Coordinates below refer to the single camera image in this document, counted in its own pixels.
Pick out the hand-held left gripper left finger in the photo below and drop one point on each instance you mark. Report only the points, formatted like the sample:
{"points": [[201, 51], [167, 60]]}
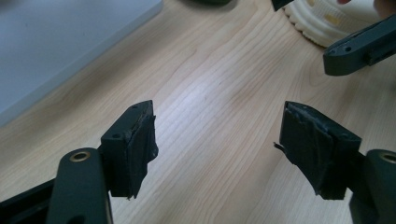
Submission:
{"points": [[124, 155]]}

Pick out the cream clog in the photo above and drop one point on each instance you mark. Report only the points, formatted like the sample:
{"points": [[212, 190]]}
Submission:
{"points": [[323, 21]]}

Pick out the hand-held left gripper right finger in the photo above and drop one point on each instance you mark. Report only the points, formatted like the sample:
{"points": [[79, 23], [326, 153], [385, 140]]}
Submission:
{"points": [[314, 149]]}

